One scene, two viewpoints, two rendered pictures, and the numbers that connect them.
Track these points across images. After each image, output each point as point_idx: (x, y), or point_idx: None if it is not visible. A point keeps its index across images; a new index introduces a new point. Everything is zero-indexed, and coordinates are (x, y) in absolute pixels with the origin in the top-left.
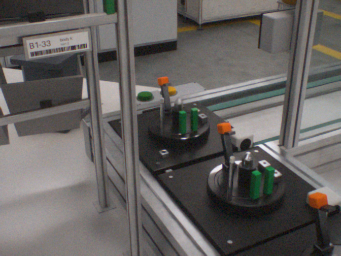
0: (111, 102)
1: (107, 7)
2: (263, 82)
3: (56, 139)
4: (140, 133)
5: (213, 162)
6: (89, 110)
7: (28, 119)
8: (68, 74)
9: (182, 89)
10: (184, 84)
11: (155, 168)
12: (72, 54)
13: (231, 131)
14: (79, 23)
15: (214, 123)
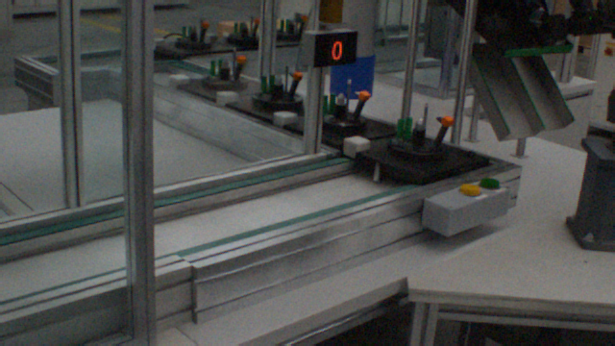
0: (576, 264)
1: None
2: (355, 210)
3: (564, 216)
4: (449, 150)
5: (369, 135)
6: (580, 243)
7: None
8: (588, 168)
9: (456, 197)
10: (462, 204)
11: (410, 133)
12: (591, 148)
13: (357, 93)
14: None
15: (387, 158)
